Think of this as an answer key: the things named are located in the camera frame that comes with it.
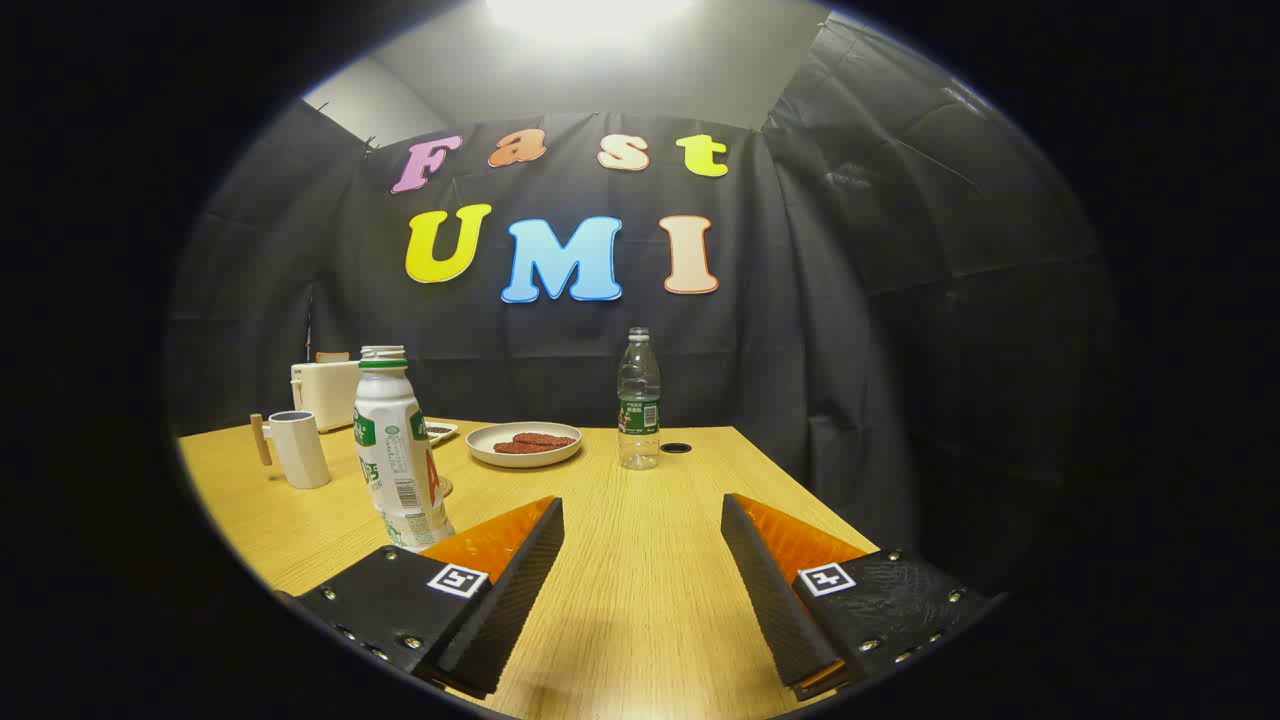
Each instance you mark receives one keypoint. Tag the cream toaster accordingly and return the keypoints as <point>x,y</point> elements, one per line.
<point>325,395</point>

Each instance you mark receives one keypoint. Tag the white juice bottle green label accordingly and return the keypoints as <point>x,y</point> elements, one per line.
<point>390,450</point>

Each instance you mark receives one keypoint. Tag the red-brown meat strip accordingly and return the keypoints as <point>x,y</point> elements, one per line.
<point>545,438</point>
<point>520,448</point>

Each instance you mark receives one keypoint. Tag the dark round table grommet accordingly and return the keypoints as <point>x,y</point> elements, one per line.
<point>676,447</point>

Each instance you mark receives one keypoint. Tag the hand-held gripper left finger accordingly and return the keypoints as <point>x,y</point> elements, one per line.
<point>510,600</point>

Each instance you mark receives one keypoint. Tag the wooden table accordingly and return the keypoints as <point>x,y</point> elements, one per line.
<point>640,560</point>

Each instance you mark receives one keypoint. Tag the white round plate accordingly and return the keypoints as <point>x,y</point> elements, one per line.
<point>485,452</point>

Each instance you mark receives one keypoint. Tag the clear plastic water bottle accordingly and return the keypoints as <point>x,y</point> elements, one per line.
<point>638,400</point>

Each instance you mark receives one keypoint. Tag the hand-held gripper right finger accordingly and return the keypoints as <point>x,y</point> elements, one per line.
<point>775,600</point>

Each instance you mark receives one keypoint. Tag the white divided dish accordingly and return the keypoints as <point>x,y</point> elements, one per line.
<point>440,432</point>

